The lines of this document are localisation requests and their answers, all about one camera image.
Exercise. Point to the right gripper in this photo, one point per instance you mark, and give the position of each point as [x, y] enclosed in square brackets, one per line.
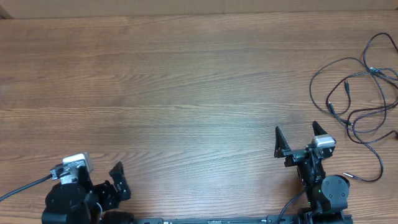
[294, 155]

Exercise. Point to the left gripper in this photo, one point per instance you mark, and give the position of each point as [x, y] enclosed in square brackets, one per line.
[111, 200]

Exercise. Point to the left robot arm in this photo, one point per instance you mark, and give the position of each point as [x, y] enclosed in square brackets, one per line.
[75, 199]

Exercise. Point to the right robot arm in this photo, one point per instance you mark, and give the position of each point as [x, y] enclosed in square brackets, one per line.
[327, 195]

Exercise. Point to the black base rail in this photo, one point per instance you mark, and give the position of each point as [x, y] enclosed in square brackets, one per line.
[270, 219]

